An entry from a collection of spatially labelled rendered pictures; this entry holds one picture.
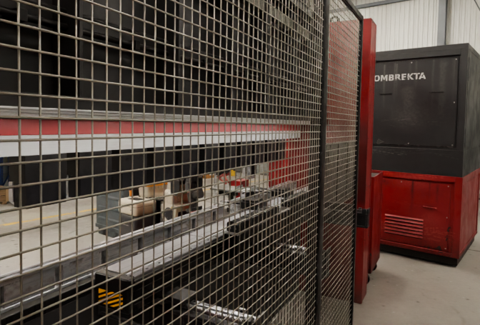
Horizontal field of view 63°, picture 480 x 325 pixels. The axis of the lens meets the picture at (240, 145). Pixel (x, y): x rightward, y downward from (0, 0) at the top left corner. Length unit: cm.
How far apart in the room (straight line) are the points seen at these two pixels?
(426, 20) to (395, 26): 65
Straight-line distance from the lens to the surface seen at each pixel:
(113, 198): 510
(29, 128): 137
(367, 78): 333
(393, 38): 995
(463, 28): 964
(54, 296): 151
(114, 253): 169
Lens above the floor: 145
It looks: 3 degrees down
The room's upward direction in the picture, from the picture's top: 1 degrees clockwise
